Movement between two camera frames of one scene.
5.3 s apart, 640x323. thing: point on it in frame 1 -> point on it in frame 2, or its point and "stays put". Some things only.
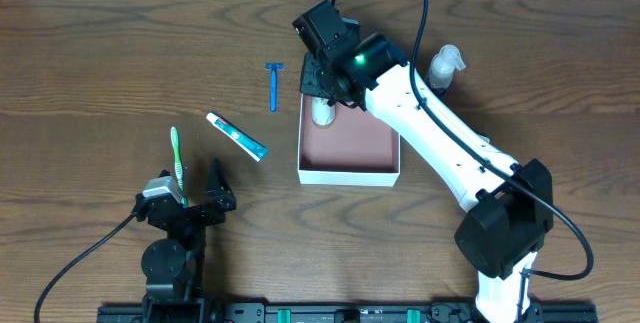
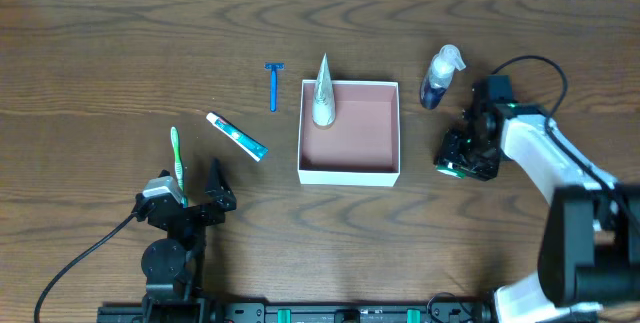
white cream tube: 322,113 stays put
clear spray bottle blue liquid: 442,67 stays put
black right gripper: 311,77 -> 463,158
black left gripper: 189,213 stays put
